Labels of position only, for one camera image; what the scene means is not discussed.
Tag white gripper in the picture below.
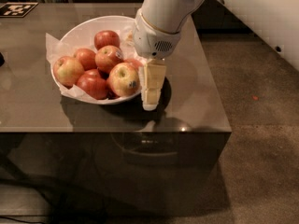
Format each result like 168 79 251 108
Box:
124 9 180 111

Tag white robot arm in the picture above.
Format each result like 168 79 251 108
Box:
132 0 299 111

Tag red apple right partly hidden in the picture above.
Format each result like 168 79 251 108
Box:
124 58 143 72

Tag yellow-red apple with sticker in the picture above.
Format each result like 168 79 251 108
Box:
107 63 140 97

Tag red apple with sticker centre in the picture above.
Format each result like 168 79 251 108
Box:
95 45 123 74

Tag red apple at back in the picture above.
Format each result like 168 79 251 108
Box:
93 30 120 49

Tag red apple left middle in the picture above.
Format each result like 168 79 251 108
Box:
74 48 97 70

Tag dark red apple front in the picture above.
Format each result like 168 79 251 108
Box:
77 69 108 100

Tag white bowl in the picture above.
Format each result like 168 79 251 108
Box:
50 15 148 105

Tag yellow-red apple far left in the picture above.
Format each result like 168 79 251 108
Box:
53 56 85 88

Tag white tissue paper liner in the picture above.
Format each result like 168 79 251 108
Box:
45 24 148 104

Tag dark cabinet in background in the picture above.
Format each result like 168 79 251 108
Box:
71 0 251 34

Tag dark object at left edge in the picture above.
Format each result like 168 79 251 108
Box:
0 52 5 67

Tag black white fiducial marker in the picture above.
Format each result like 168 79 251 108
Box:
0 2 37 18

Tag black cable on floor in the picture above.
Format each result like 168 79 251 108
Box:
0 216 48 224

